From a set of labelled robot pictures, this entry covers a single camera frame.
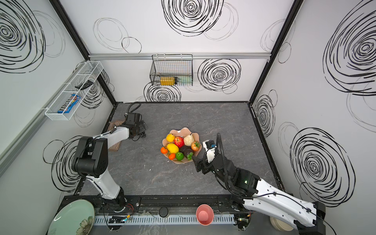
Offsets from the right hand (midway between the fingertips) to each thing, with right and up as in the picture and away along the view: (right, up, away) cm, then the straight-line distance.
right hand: (198, 153), depth 70 cm
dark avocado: (-7, -1, +19) cm, 20 cm away
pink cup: (+3, -30, +1) cm, 30 cm away
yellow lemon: (-15, -1, +16) cm, 22 cm away
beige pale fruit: (-5, +3, +19) cm, 20 cm away
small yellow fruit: (-16, +4, +21) cm, 27 cm away
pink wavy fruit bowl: (-7, -8, +15) cm, 18 cm away
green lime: (-10, -5, +13) cm, 17 cm away
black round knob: (-16, -24, -7) cm, 29 cm away
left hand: (-37, +10, +29) cm, 48 cm away
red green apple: (-1, 0, +16) cm, 16 cm away
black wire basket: (-17, +50, +29) cm, 60 cm away
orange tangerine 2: (-15, -5, +13) cm, 20 cm away
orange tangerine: (-20, -2, +14) cm, 24 cm away
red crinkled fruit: (-11, +2, +21) cm, 24 cm away
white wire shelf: (-68, +47, +21) cm, 85 cm away
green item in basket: (-7, +40, +17) cm, 44 cm away
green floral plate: (-60, -31, 0) cm, 67 cm away
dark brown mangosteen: (-6, -3, +14) cm, 16 cm away
